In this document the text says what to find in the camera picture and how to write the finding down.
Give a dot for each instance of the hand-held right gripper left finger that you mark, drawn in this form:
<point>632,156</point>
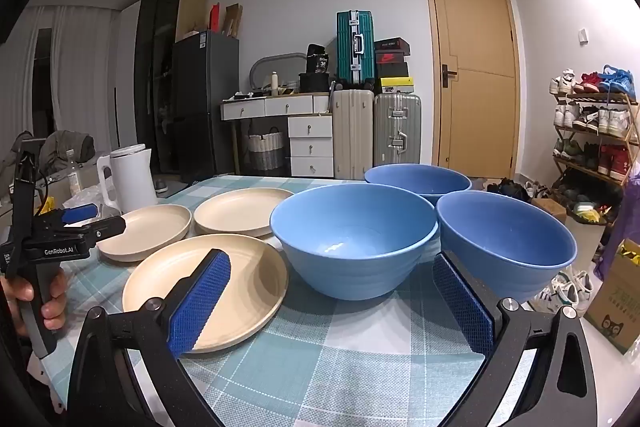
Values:
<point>200,302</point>

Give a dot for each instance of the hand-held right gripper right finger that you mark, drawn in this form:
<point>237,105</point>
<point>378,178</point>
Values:
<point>462,312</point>

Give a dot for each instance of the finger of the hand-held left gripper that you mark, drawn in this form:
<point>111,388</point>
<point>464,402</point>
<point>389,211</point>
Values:
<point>107,227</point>
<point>80,213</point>

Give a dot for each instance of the cream plate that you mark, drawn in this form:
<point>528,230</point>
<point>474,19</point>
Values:
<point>145,232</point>
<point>210,292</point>

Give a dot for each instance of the blue bowl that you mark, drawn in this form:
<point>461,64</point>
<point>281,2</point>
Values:
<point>417,182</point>
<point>505,237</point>
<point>350,247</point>

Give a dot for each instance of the stack of beige plates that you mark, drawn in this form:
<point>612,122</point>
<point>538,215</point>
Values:
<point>240,212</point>

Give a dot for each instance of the person's left hand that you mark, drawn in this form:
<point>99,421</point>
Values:
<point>52,307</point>

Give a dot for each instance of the clear plastic bag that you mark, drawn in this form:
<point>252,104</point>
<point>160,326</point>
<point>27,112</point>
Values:
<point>87,197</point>

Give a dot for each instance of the clear plastic bottle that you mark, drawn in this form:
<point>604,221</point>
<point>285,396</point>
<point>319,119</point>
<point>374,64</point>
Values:
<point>74,174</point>

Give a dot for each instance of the white electric kettle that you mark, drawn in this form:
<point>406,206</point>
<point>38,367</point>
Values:
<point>132,177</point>

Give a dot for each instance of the grey jacket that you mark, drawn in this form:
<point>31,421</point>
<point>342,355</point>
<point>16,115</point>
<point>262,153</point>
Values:
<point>67,147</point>

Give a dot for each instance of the brown cardboard box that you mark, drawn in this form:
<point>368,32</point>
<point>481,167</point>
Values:
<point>550,209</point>

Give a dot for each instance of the teal checked tablecloth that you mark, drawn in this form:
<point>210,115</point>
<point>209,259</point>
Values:
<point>325,357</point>

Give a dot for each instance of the white curtain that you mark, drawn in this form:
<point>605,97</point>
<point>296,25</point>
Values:
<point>75,72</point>

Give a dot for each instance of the tall dark cabinet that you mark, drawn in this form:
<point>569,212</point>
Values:
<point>155,82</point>

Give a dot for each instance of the cat print cardboard box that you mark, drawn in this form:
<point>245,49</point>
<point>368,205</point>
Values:
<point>615,307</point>

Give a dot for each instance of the black refrigerator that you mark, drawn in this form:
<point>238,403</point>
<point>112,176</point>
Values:
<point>205,107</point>

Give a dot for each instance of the woven laundry basket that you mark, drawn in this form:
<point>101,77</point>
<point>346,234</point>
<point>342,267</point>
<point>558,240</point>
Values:
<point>265,152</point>

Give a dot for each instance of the purple rolled mat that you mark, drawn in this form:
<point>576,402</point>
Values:
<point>617,232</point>

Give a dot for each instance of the white desk with drawers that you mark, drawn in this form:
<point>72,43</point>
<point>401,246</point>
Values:
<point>310,147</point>

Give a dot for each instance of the silver suitcase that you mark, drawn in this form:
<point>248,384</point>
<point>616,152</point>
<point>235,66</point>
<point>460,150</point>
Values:
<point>397,132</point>

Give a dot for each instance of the beige suitcase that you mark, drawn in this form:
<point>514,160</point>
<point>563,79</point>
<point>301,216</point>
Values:
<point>352,134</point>

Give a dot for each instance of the white bottle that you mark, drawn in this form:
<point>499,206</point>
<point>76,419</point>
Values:
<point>274,84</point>

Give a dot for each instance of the grey arched mirror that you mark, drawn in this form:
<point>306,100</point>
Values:
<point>260,67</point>

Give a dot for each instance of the red paper item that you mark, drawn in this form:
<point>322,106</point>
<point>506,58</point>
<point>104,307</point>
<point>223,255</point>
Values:
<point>214,18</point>

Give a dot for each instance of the yellow and black box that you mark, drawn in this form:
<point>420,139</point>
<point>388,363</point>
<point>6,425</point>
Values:
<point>396,85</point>

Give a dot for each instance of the flat cardboard piece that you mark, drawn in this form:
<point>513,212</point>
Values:
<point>232,22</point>

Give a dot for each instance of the wooden door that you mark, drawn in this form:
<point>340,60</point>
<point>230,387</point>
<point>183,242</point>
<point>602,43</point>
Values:
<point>475,72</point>

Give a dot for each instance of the rows of assorted shoes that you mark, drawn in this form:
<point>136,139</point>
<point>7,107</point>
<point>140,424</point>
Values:
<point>610,119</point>

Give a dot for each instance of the black bag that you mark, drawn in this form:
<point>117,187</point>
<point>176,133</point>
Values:
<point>315,83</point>

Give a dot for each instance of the plain black box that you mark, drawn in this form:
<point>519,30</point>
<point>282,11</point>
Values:
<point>391,70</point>

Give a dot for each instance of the wooden shoe rack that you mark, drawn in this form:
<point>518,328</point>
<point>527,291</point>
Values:
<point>600,98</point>

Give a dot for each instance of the red and black shoe box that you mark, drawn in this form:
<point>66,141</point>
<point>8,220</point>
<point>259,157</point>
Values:
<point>391,57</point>

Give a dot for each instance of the black printed pouch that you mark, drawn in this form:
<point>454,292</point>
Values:
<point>316,59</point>

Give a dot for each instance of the teal suitcase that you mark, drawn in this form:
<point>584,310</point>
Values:
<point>355,49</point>

